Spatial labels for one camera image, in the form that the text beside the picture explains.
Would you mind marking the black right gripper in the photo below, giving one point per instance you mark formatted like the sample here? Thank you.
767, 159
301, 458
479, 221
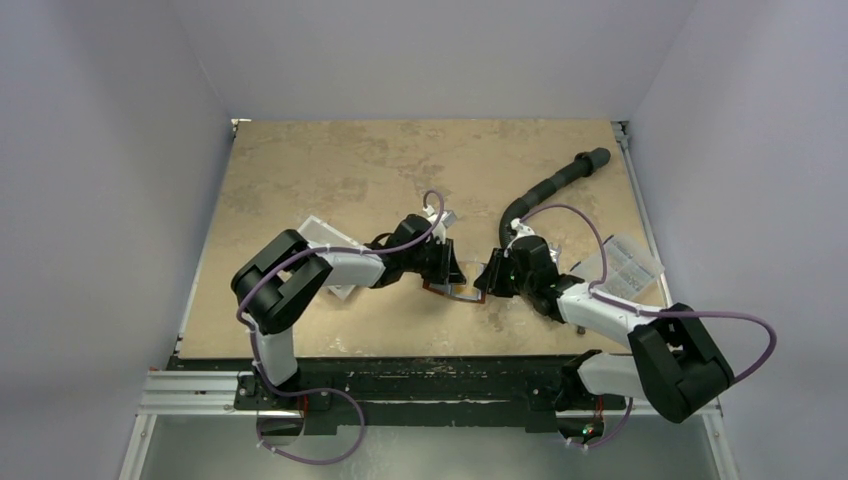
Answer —
501, 276

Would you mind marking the clear plastic bin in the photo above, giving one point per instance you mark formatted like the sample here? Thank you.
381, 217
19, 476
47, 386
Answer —
318, 232

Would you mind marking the clear plastic screw organizer box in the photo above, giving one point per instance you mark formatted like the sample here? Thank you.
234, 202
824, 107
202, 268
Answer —
631, 268

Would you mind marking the aluminium rail at table edge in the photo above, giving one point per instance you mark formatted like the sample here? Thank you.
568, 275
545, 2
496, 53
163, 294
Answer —
622, 210

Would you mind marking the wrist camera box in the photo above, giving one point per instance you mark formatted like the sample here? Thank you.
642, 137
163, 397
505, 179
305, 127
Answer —
519, 230
442, 219

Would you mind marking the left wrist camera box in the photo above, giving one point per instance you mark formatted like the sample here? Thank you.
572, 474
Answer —
442, 219

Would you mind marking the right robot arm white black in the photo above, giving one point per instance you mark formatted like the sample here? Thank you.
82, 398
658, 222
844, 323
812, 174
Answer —
673, 363

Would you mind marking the brown leather card holder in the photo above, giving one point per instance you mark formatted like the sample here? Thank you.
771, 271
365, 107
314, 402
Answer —
466, 292

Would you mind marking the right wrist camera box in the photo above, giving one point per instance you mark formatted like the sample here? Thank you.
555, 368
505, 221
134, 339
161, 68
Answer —
519, 230

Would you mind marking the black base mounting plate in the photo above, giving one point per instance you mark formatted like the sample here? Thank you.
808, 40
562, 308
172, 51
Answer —
531, 392

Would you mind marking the aluminium front frame rail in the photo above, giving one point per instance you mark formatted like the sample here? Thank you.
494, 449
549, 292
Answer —
189, 393

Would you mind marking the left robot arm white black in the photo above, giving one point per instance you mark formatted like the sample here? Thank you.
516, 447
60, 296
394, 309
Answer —
277, 285

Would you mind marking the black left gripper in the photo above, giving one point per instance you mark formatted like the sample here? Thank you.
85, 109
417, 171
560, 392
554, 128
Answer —
447, 269

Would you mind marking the small silver wrench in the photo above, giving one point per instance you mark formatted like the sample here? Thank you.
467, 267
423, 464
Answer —
554, 252

